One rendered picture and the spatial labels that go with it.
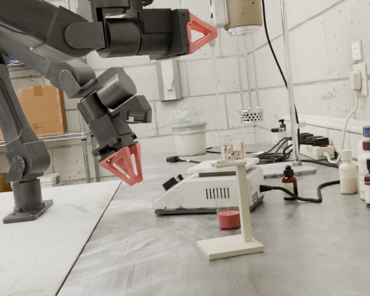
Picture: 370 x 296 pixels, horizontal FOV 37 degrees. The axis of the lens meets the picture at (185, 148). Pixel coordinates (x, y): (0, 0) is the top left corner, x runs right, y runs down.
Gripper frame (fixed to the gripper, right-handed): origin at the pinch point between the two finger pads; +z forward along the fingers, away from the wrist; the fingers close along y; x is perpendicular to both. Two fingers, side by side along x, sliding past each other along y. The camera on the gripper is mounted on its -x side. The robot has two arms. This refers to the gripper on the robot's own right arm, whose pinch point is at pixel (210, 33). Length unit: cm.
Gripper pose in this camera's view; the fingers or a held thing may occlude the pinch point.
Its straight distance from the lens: 93.4
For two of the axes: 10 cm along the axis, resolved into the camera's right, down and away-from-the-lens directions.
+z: 8.3, -1.5, 5.4
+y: -5.4, -0.1, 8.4
